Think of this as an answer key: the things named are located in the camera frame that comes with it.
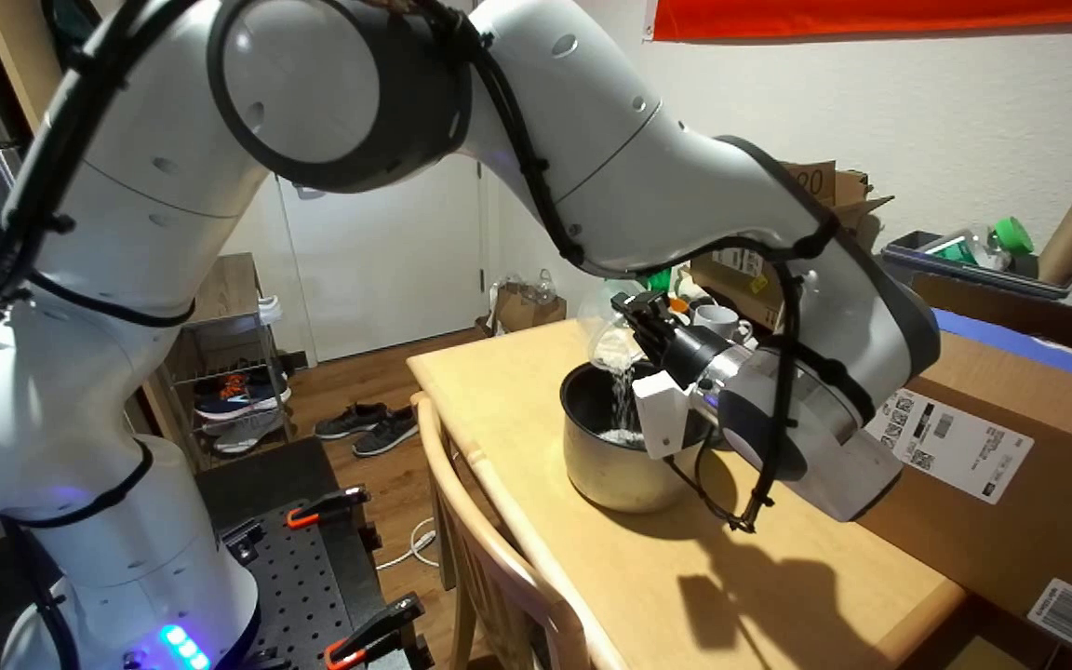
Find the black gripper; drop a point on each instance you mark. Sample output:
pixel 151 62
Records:
pixel 681 352

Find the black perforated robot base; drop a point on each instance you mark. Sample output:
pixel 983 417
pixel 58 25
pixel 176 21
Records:
pixel 313 560

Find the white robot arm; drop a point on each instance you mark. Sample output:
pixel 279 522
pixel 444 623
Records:
pixel 739 286

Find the white metal pot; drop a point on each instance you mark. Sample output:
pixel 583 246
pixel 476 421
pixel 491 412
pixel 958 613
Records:
pixel 603 445

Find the brown paper bag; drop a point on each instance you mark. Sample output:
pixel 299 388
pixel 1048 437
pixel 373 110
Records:
pixel 526 307

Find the open cardboard box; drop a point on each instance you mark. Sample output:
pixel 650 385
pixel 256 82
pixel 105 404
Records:
pixel 849 195

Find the wooden table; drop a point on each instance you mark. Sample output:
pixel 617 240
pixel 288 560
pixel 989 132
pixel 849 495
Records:
pixel 672 589

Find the dark storage bin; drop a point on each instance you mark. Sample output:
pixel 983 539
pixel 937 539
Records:
pixel 968 257

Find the white door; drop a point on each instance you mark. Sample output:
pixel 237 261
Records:
pixel 354 273

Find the wooden chair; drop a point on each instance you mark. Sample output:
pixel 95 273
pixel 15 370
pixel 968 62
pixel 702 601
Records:
pixel 500 598

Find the dark shoe on floor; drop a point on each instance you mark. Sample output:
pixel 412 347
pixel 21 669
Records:
pixel 373 428

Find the large labelled cardboard box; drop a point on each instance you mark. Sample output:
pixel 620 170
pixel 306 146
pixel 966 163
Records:
pixel 989 466

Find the wooden shoe shelf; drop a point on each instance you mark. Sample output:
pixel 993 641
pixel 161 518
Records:
pixel 220 388

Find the red wall banner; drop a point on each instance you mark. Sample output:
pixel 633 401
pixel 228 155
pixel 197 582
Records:
pixel 830 21

